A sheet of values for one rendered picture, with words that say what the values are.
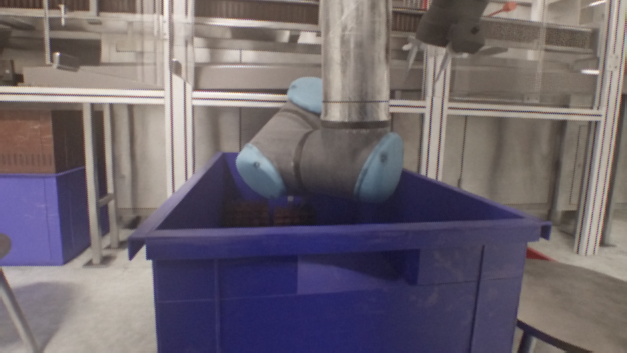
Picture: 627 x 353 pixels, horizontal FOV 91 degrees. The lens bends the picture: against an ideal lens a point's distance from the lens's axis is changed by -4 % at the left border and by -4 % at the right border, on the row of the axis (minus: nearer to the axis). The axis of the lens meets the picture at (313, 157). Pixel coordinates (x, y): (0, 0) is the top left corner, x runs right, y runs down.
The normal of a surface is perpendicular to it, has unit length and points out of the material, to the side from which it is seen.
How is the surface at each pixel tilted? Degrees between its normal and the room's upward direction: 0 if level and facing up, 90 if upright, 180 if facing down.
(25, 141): 90
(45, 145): 90
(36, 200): 90
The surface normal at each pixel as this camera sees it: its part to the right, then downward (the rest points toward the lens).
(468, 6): 0.07, 0.63
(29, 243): 0.14, 0.13
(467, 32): 0.21, -0.29
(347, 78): -0.34, 0.18
